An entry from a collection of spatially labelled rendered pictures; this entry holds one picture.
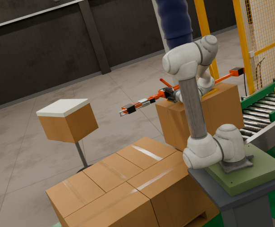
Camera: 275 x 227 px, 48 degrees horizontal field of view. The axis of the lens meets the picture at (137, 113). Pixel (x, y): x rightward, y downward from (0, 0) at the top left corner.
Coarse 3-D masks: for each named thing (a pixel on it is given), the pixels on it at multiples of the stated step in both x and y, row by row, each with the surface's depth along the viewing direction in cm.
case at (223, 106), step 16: (208, 96) 255; (224, 96) 258; (160, 112) 272; (176, 112) 246; (208, 112) 254; (224, 112) 261; (240, 112) 269; (176, 128) 257; (208, 128) 257; (240, 128) 273; (176, 144) 270
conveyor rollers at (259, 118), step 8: (272, 96) 349; (256, 104) 339; (264, 104) 332; (272, 104) 331; (248, 112) 328; (256, 112) 321; (264, 112) 320; (248, 120) 309; (256, 120) 309; (264, 120) 301; (248, 128) 297; (256, 128) 290
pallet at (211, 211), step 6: (210, 204) 273; (204, 210) 270; (210, 210) 274; (216, 210) 278; (198, 216) 282; (204, 216) 276; (210, 216) 275; (186, 222) 262; (192, 222) 276; (198, 222) 274; (204, 222) 273
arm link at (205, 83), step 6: (198, 66) 184; (204, 66) 181; (198, 72) 190; (204, 72) 191; (204, 78) 207; (210, 78) 216; (198, 84) 224; (204, 84) 221; (210, 84) 222; (204, 90) 223
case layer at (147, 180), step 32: (128, 160) 306; (160, 160) 288; (64, 192) 285; (96, 192) 269; (128, 192) 255; (160, 192) 243; (192, 192) 260; (64, 224) 267; (96, 224) 229; (128, 224) 232; (160, 224) 248
